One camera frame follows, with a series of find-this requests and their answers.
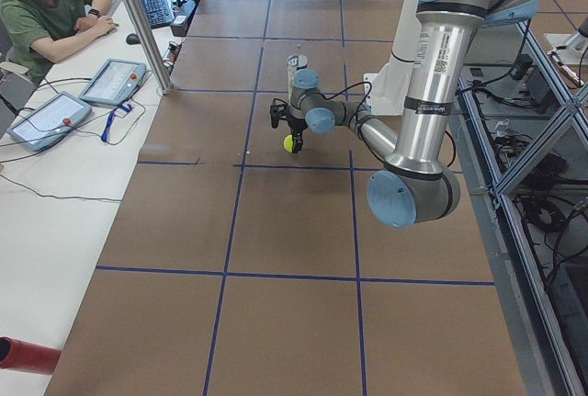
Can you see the aluminium frame post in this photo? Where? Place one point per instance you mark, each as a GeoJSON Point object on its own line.
{"type": "Point", "coordinates": [149, 44]}

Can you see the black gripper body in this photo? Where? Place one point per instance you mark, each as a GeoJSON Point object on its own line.
{"type": "Point", "coordinates": [294, 124]}

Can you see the far teach pendant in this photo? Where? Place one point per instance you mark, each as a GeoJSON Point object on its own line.
{"type": "Point", "coordinates": [114, 83]}

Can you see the teach pendant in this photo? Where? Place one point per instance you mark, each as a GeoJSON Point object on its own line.
{"type": "Point", "coordinates": [114, 83]}
{"type": "Point", "coordinates": [49, 123]}

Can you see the near teach pendant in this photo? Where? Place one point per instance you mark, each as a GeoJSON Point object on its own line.
{"type": "Point", "coordinates": [49, 123]}

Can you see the red cylinder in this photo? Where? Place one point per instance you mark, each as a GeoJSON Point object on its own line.
{"type": "Point", "coordinates": [23, 356]}

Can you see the black computer mouse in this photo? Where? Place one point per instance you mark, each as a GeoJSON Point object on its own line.
{"type": "Point", "coordinates": [133, 39]}

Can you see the clear tennis ball can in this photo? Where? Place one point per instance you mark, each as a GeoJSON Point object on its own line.
{"type": "Point", "coordinates": [296, 62]}

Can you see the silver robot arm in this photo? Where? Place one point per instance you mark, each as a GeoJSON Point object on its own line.
{"type": "Point", "coordinates": [413, 185]}

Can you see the yellow tennis ball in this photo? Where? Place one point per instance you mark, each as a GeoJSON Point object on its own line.
{"type": "Point", "coordinates": [289, 144]}

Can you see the man in green shirt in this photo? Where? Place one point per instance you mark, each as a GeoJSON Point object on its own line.
{"type": "Point", "coordinates": [45, 32]}

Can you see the black keyboard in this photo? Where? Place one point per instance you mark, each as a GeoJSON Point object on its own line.
{"type": "Point", "coordinates": [158, 12]}

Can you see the white pedestal column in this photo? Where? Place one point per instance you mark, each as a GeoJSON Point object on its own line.
{"type": "Point", "coordinates": [388, 88]}

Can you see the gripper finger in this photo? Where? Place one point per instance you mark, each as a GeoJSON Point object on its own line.
{"type": "Point", "coordinates": [297, 142]}

